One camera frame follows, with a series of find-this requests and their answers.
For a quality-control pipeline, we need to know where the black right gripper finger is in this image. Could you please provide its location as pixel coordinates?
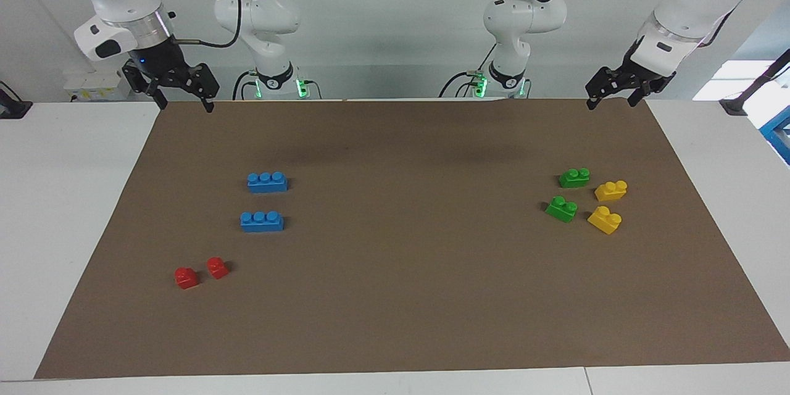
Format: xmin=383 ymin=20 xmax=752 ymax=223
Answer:
xmin=122 ymin=60 xmax=168 ymax=110
xmin=185 ymin=64 xmax=220 ymax=114

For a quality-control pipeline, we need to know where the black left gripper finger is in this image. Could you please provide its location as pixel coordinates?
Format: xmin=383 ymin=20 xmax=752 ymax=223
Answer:
xmin=626 ymin=71 xmax=676 ymax=107
xmin=585 ymin=65 xmax=624 ymax=110

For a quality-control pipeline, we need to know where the green two-stud toy block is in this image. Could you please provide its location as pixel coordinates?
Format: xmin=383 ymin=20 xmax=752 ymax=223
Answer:
xmin=545 ymin=196 xmax=579 ymax=223
xmin=558 ymin=168 xmax=591 ymax=189

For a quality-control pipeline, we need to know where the blue three-stud toy block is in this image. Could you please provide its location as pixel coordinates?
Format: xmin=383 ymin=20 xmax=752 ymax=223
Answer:
xmin=240 ymin=211 xmax=285 ymax=233
xmin=247 ymin=172 xmax=288 ymax=193

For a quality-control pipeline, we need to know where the yellow two-stud toy block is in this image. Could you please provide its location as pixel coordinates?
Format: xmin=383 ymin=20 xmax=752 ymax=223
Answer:
xmin=594 ymin=180 xmax=628 ymax=202
xmin=587 ymin=206 xmax=623 ymax=235

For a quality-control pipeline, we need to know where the black table clamp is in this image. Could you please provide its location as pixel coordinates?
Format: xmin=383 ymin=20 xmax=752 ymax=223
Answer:
xmin=0 ymin=81 xmax=33 ymax=119

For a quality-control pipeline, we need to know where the brown table mat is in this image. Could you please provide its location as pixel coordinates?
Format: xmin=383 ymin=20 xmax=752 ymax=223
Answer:
xmin=34 ymin=99 xmax=790 ymax=379

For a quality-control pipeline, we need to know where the black right arm base cable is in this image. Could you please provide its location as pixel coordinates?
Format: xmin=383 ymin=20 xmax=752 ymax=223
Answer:
xmin=232 ymin=69 xmax=260 ymax=101

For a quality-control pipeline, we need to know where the black arm base cable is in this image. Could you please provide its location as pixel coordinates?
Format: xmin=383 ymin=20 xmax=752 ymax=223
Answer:
xmin=232 ymin=69 xmax=260 ymax=101
xmin=439 ymin=43 xmax=497 ymax=98

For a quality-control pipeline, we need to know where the white wall box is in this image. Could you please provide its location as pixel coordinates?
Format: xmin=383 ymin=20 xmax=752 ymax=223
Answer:
xmin=64 ymin=71 xmax=131 ymax=102

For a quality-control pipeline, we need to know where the black right arm wrist cable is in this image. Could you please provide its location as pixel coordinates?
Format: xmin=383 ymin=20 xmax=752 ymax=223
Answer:
xmin=172 ymin=0 xmax=243 ymax=49

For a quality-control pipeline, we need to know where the black arm wrist cable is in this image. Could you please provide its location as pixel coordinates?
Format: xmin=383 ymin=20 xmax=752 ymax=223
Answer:
xmin=172 ymin=0 xmax=243 ymax=49
xmin=697 ymin=0 xmax=771 ymax=47

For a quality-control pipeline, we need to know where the black camera stand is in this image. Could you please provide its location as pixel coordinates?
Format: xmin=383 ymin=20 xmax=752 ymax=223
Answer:
xmin=720 ymin=49 xmax=790 ymax=116

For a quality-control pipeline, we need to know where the black left arm wrist cable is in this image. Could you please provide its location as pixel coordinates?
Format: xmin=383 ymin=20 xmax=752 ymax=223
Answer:
xmin=697 ymin=0 xmax=771 ymax=47

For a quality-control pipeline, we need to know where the blue frame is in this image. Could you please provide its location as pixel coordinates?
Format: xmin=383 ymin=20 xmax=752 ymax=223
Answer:
xmin=759 ymin=105 xmax=790 ymax=166

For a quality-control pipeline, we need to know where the black left arm base cable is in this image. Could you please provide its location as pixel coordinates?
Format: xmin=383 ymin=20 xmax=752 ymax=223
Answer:
xmin=439 ymin=43 xmax=497 ymax=98

